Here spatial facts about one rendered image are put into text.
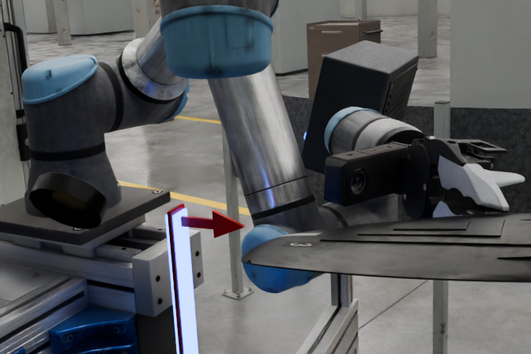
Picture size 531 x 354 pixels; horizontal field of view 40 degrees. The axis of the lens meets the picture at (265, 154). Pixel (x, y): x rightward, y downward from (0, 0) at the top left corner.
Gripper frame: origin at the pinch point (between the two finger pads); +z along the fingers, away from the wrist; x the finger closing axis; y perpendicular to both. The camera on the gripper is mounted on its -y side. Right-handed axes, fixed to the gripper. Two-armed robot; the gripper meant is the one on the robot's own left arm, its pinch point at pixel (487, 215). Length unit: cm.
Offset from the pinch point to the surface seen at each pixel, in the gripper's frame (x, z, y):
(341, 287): 28, -51, 9
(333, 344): 33, -42, 5
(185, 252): 5.4, -9.0, -23.0
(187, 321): 11.6, -8.6, -22.7
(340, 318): 31, -47, 8
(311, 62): 47, -667, 216
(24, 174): 49, -213, -47
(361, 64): -7, -55, 11
